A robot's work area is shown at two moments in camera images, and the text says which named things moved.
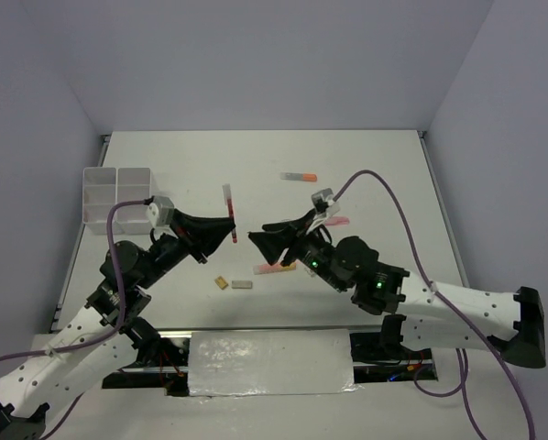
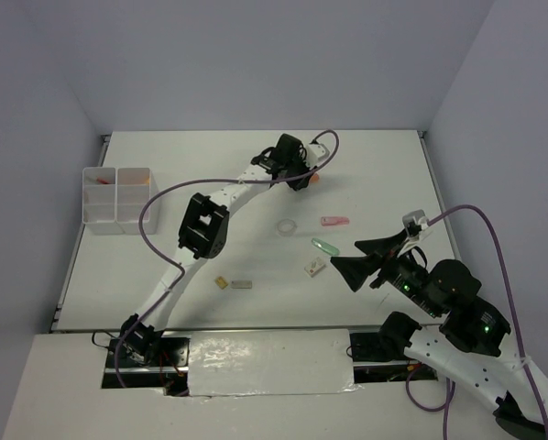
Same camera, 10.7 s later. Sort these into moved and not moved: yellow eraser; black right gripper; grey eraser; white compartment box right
Moved: black right gripper
Not moved: white compartment box right; yellow eraser; grey eraser
